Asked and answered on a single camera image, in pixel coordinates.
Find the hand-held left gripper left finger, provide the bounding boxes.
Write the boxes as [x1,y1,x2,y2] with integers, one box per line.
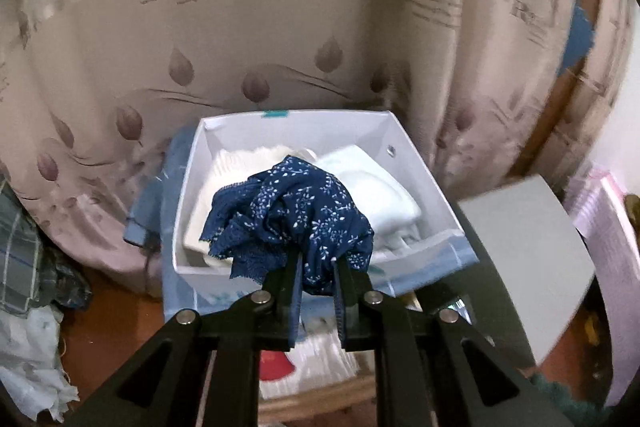
[65,252,306,427]

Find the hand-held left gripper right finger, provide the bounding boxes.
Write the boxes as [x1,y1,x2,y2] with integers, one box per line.
[332,257,576,427]

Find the wooden drawer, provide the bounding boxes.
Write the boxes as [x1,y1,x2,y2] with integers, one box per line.
[257,332,381,415]

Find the dark blue floral underwear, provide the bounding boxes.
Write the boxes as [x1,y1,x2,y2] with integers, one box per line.
[199,155,376,297]

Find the plain white underwear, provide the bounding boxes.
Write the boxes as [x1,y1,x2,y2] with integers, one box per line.
[315,144,423,263]

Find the white ribbed underwear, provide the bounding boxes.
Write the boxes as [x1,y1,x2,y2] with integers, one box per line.
[182,146,311,270]

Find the white cardboard box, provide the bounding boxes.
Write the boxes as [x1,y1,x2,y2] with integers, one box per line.
[171,108,467,290]

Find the person's right forearm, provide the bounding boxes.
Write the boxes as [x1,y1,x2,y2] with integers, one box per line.
[530,372,616,427]

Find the white underwear pile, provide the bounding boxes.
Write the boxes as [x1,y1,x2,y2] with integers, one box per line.
[260,329,361,400]

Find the blue checked cloth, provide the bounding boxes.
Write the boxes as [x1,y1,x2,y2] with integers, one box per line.
[124,132,481,338]

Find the red cloth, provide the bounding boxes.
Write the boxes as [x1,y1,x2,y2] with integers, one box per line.
[259,349,296,382]

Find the grey board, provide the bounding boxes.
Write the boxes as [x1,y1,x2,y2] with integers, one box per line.
[457,174,596,368]

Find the white mesh basket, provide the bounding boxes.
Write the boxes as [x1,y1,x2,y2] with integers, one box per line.
[565,164,640,408]

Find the white crumpled cloth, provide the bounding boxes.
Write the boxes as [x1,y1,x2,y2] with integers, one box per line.
[0,307,81,423]

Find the green plaid blanket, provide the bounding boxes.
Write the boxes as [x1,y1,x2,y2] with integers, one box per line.
[0,179,93,318]

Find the leaf print curtain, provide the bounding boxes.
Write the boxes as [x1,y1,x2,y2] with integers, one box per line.
[0,0,640,298]

